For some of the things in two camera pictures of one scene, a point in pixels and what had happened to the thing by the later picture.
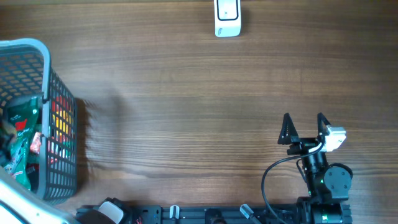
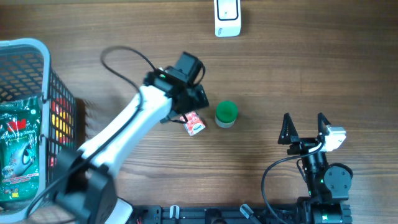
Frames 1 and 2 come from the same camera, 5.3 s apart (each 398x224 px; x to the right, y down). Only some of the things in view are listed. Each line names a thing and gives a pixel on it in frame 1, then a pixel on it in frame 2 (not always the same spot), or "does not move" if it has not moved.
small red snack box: x=36 y=144 to x=194 y=124
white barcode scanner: x=227 y=18 does not move
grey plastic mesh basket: x=26 y=71 does not move
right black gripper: x=301 y=144 does not move
